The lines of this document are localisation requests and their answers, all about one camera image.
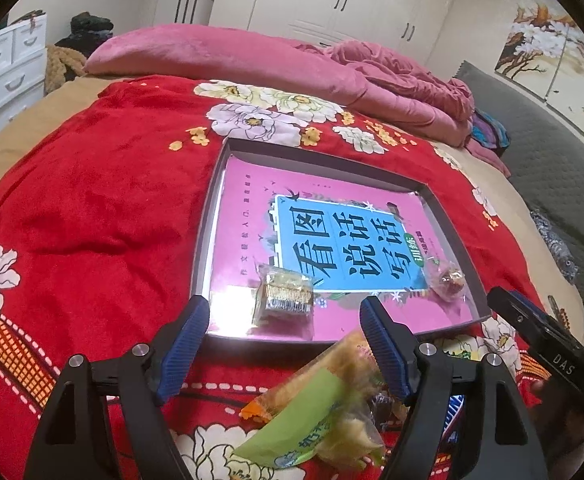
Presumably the white wardrobe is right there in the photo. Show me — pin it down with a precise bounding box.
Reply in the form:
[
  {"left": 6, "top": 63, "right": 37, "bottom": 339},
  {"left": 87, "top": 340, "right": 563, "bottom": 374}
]
[{"left": 154, "top": 0, "right": 460, "bottom": 63}]

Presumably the clear gold wafer packet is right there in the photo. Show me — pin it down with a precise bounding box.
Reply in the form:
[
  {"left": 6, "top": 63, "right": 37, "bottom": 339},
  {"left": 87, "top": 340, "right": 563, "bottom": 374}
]
[{"left": 252, "top": 264, "right": 317, "bottom": 342}]

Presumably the blue snack packet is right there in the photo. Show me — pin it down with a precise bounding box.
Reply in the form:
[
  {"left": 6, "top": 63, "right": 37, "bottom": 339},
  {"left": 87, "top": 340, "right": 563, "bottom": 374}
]
[{"left": 442, "top": 394, "right": 467, "bottom": 431}]

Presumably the colourful striped cloth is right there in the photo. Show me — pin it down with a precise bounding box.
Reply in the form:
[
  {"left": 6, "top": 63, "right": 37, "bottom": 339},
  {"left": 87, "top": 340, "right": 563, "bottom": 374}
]
[{"left": 469, "top": 110, "right": 510, "bottom": 153}]

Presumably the dark clothes pile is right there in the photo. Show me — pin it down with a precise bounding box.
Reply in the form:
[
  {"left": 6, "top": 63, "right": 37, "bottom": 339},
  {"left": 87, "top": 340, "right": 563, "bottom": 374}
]
[{"left": 54, "top": 14, "right": 115, "bottom": 51}]

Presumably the orange cracker packet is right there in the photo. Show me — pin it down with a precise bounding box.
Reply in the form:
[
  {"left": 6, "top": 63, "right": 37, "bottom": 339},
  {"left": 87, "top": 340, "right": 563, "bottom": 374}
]
[{"left": 239, "top": 329, "right": 387, "bottom": 421}]

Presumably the light green snack packet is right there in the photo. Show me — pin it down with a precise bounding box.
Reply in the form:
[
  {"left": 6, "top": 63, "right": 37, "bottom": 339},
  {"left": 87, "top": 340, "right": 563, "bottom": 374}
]
[{"left": 232, "top": 365, "right": 387, "bottom": 468}]

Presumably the dark chocolate bar packet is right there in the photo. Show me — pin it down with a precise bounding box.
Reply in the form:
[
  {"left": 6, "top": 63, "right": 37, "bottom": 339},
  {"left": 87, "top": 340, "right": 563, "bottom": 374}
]
[{"left": 369, "top": 392, "right": 410, "bottom": 428}]

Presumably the small clear snack packet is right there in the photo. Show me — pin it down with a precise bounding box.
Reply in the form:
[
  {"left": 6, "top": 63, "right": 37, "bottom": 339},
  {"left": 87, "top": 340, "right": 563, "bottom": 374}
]
[{"left": 424, "top": 260, "right": 468, "bottom": 301}]

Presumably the floral wall painting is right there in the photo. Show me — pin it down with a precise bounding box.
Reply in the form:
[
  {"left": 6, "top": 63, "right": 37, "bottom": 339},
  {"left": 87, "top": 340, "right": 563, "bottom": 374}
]
[{"left": 494, "top": 0, "right": 584, "bottom": 151}]

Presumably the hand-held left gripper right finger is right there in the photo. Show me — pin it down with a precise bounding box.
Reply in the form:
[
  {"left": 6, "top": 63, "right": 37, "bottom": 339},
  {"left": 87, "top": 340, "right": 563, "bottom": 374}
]
[{"left": 359, "top": 296, "right": 553, "bottom": 480}]

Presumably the brown plush blanket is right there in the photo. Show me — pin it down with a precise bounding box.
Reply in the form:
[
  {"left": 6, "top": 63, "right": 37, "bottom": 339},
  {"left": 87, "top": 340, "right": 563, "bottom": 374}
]
[{"left": 46, "top": 42, "right": 87, "bottom": 93}]

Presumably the crumpled pink quilt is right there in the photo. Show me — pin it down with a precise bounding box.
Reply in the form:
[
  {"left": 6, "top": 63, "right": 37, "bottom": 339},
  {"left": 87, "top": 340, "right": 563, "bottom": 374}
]
[{"left": 292, "top": 40, "right": 475, "bottom": 148}]

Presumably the shallow grey cardboard tray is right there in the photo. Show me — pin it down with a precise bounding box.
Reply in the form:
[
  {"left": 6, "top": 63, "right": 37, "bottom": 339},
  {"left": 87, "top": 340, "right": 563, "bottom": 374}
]
[{"left": 190, "top": 137, "right": 493, "bottom": 343}]

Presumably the long pink pillow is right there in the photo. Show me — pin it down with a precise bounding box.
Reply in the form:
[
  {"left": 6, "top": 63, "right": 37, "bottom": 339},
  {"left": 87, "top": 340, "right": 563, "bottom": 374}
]
[{"left": 86, "top": 25, "right": 353, "bottom": 106}]

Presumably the dark patterned cloth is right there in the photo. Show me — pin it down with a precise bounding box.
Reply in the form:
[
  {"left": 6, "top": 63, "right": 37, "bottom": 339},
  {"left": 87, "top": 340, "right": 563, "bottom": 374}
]
[{"left": 531, "top": 209, "right": 580, "bottom": 283}]

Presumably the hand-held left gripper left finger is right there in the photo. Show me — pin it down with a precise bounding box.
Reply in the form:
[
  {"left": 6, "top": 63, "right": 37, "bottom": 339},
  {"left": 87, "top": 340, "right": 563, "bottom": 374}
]
[{"left": 24, "top": 295, "right": 211, "bottom": 480}]

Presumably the pink and blue book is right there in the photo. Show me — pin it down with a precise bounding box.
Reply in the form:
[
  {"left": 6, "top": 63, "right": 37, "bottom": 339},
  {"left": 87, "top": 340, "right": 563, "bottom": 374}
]
[{"left": 207, "top": 152, "right": 490, "bottom": 333}]

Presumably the red floral blanket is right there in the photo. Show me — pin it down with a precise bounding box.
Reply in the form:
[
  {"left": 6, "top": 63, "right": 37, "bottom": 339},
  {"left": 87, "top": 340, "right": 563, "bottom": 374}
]
[{"left": 0, "top": 75, "right": 573, "bottom": 480}]

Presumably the pink cloth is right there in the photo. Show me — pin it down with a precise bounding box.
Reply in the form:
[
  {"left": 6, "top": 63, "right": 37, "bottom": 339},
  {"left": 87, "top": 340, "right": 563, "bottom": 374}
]
[{"left": 464, "top": 140, "right": 513, "bottom": 177}]

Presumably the white drawer cabinet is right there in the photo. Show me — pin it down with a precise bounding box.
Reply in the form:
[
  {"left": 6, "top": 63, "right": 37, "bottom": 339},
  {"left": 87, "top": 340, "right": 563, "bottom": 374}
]
[{"left": 0, "top": 12, "right": 47, "bottom": 136}]

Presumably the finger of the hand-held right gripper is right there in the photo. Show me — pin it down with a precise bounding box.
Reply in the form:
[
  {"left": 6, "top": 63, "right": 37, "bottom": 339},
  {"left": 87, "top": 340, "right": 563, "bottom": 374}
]
[{"left": 487, "top": 286, "right": 543, "bottom": 347}]

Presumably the grey quilted headboard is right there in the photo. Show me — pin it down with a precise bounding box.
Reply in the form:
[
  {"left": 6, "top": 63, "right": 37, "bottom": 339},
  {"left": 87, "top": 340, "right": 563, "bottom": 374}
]
[{"left": 454, "top": 60, "right": 584, "bottom": 311}]

